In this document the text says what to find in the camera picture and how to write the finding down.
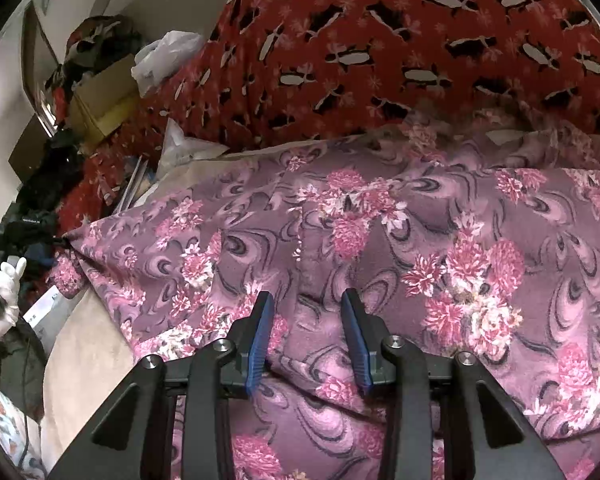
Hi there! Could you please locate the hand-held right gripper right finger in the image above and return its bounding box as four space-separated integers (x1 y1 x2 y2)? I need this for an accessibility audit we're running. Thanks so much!
340 289 566 480

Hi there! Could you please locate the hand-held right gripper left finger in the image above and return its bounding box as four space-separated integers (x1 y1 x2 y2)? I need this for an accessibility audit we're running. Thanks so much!
47 291 275 480

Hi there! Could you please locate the purple floral cloth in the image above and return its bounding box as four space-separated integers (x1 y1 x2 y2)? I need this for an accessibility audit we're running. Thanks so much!
47 122 600 480

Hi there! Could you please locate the person's left forearm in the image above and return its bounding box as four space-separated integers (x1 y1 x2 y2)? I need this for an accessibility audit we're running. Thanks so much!
0 317 48 426

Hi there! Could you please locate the pile of dark clothes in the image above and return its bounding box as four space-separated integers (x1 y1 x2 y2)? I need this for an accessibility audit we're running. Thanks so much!
10 127 93 291

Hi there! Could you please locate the person's left hand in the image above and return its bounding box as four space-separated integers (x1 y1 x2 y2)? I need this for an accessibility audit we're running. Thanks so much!
0 246 28 337

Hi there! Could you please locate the brown wooden board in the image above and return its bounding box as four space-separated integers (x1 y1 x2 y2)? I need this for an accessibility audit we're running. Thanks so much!
7 119 58 177

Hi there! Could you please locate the white flat box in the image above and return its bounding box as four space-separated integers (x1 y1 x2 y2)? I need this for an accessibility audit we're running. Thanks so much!
22 287 78 356

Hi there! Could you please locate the stack of papers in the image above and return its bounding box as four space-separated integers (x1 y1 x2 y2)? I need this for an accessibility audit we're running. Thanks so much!
111 155 158 213

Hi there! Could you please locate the cardboard box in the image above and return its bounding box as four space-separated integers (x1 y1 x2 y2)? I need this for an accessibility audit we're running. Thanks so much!
67 55 143 148

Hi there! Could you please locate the clear plastic package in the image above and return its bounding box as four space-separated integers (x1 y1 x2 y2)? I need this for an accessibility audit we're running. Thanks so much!
155 117 229 178

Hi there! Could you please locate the camouflage cloth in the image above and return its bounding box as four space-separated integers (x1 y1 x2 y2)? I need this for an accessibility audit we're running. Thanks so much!
45 15 143 106

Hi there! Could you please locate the printed pillow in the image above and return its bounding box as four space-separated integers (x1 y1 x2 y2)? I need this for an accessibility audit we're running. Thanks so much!
0 390 48 480

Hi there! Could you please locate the white plastic bag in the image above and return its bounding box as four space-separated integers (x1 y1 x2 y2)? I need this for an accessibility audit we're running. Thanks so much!
131 30 207 98

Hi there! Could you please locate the red printed blanket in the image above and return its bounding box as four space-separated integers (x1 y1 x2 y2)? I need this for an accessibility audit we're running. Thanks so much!
55 0 600 221

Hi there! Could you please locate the wall mirror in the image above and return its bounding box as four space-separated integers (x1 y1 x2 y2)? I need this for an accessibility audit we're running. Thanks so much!
19 0 63 133

